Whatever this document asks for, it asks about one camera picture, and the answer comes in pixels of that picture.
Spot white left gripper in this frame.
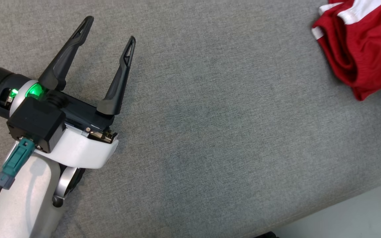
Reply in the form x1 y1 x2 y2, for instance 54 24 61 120
0 16 136 169

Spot red white basketball shorts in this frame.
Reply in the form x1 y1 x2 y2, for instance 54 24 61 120
311 0 381 101

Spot black left cable teal plug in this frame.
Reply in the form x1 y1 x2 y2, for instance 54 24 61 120
0 138 36 238

